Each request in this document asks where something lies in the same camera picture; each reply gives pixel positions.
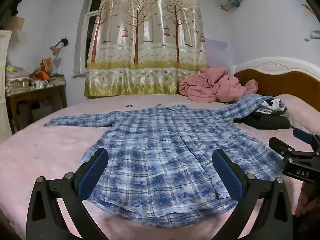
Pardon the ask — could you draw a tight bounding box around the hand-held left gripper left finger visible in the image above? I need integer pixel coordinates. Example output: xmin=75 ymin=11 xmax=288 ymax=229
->
xmin=26 ymin=148 xmax=110 ymax=240

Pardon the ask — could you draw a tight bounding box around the pink quilt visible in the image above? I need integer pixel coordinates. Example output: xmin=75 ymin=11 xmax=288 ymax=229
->
xmin=178 ymin=67 xmax=259 ymax=103

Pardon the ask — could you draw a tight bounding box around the white and wooden headboard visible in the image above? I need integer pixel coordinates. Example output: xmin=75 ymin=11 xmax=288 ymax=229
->
xmin=234 ymin=56 xmax=320 ymax=105

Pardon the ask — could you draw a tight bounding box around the wall doll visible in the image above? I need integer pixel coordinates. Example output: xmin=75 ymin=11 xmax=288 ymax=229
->
xmin=220 ymin=0 xmax=242 ymax=12

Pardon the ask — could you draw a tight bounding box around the wooden desk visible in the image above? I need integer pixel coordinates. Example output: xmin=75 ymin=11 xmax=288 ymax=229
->
xmin=5 ymin=79 xmax=68 ymax=133

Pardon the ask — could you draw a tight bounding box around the black garment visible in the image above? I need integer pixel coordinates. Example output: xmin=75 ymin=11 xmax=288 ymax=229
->
xmin=234 ymin=110 xmax=292 ymax=130

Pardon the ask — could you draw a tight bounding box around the blue plaid shirt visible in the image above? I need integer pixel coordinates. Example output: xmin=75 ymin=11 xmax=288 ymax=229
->
xmin=44 ymin=95 xmax=286 ymax=228

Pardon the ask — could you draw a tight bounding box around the orange toy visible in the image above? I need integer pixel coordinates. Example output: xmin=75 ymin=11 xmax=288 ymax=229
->
xmin=29 ymin=57 xmax=55 ymax=86

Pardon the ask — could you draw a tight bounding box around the white garment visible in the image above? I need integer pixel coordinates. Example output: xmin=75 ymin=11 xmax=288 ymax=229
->
xmin=255 ymin=98 xmax=287 ymax=117

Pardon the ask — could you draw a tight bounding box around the white window frame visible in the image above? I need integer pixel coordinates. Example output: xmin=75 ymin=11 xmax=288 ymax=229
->
xmin=73 ymin=0 xmax=108 ymax=78

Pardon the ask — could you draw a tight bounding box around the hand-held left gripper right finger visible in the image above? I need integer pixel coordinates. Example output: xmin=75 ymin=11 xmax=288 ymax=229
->
xmin=212 ymin=149 xmax=293 ymax=240

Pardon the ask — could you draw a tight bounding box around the person's right hand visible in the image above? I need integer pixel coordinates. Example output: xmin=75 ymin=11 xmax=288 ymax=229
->
xmin=295 ymin=180 xmax=320 ymax=217

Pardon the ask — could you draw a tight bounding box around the pink pillow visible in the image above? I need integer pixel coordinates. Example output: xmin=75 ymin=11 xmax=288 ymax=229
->
xmin=274 ymin=94 xmax=320 ymax=136

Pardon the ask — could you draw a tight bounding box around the pink bed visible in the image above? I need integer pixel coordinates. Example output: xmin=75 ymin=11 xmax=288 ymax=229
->
xmin=0 ymin=93 xmax=320 ymax=240

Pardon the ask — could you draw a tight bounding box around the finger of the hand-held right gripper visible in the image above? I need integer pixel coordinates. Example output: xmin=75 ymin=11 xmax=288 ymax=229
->
xmin=293 ymin=129 xmax=320 ymax=153
xmin=269 ymin=137 xmax=313 ymax=160

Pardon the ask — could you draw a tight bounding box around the pink desk lamp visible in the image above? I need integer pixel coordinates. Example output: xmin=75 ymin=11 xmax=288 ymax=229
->
xmin=50 ymin=37 xmax=69 ymax=57

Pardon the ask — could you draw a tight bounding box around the cardboard box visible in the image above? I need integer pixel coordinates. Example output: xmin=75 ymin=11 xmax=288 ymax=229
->
xmin=4 ymin=16 xmax=26 ymax=32

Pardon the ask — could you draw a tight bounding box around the tree print curtain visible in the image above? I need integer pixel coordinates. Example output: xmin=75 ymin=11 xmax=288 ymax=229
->
xmin=84 ymin=0 xmax=207 ymax=97

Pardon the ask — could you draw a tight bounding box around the folded cloth pile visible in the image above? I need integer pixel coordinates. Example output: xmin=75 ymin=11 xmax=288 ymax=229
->
xmin=5 ymin=64 xmax=31 ymax=96

